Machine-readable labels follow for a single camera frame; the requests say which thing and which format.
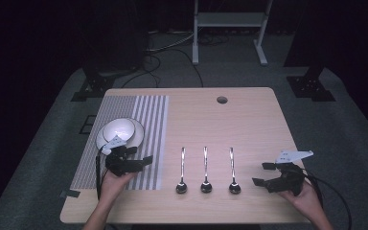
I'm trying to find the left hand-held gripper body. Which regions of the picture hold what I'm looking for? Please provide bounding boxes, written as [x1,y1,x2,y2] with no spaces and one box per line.
[102,135,139,177]

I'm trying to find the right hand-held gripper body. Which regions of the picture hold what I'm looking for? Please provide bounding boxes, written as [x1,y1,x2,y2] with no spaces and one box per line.
[264,149,314,196]

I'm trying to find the person's left hand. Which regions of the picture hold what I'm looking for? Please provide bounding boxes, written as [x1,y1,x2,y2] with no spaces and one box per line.
[99,170,139,205]

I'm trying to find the person's right hand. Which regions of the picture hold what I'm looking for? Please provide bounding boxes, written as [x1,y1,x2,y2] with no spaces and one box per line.
[279,182,325,221]

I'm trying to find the white bowl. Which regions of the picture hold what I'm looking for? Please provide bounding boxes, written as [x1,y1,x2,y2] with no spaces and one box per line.
[102,117,137,144]

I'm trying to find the grey striped placemat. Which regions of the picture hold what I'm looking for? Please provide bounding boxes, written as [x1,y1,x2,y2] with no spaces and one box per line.
[69,94,170,192]

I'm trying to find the metal spoon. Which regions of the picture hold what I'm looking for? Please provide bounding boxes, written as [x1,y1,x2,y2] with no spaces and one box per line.
[228,146,242,196]
[199,146,213,195]
[175,146,189,195]

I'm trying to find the dark tape piece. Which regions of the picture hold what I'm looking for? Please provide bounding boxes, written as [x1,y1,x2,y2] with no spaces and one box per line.
[59,189,81,199]

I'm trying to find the black stand base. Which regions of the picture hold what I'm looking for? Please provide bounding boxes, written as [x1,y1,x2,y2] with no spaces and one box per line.
[286,66,336,103]
[70,61,118,103]

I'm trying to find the white metal stand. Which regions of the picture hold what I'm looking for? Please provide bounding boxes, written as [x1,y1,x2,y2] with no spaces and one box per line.
[192,0,274,67]

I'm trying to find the left hand-held gripper black cable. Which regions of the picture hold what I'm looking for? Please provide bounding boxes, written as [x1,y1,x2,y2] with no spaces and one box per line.
[95,147,107,201]

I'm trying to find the hand-held gripper black cable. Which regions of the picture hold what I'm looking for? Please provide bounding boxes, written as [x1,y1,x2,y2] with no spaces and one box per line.
[302,169,353,230]
[95,147,107,201]

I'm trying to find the right hand-held gripper black cable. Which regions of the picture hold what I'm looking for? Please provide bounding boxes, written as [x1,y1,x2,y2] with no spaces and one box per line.
[302,169,353,230]

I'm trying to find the black floor cables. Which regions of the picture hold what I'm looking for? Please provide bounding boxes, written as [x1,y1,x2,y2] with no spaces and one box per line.
[120,31,204,89]

